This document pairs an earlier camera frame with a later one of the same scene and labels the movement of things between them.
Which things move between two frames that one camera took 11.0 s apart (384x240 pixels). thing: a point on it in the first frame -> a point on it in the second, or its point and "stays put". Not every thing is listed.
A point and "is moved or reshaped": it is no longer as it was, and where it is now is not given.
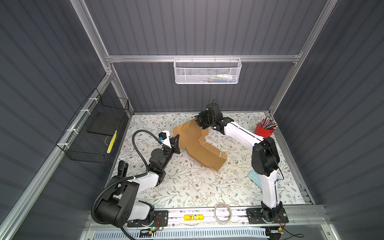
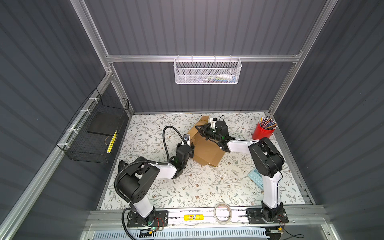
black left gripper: x=174 y=147 -> x=190 y=150
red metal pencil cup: x=262 y=131 stays put
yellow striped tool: x=112 y=142 stays put
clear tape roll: x=220 y=222 stays put
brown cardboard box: x=187 y=134 is moved or reshaped
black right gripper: x=200 y=117 -> x=204 y=132
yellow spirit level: x=199 y=217 stays put
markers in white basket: x=220 y=78 stays put
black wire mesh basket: x=92 y=135 stays put
